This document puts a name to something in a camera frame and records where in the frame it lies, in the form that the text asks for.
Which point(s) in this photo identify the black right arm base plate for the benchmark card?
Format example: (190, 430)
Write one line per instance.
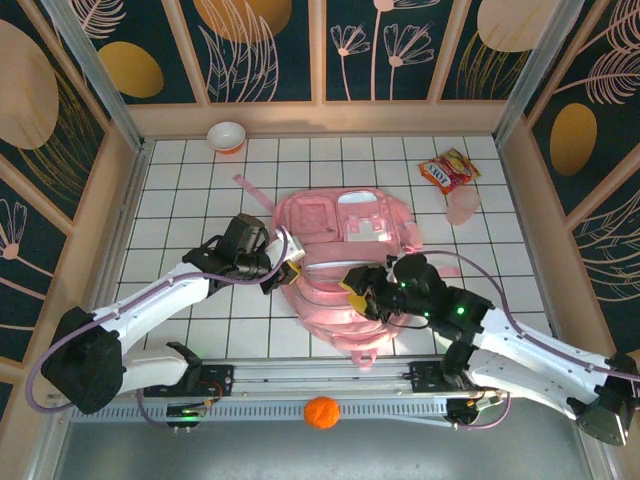
(425, 377)

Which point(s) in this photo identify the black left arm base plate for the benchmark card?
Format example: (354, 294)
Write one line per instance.
(220, 380)

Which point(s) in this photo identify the orange red snack packet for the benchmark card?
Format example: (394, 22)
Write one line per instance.
(450, 170)

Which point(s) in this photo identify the aluminium frame post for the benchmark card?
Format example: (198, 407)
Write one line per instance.
(100, 85)
(535, 75)

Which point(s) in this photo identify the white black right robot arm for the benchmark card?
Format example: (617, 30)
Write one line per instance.
(530, 385)

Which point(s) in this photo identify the aluminium mounting rail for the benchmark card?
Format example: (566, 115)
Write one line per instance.
(320, 375)

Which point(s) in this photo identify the pink student backpack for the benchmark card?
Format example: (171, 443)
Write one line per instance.
(320, 220)

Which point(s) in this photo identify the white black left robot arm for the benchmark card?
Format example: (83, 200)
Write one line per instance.
(150, 320)

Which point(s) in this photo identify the orange ball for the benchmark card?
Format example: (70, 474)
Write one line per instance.
(322, 412)

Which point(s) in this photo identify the pink round lid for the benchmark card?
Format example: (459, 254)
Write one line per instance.
(462, 207)

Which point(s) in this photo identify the small black controller board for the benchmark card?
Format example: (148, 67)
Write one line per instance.
(465, 410)
(185, 412)

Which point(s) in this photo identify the white orange bowl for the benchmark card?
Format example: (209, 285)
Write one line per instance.
(226, 135)

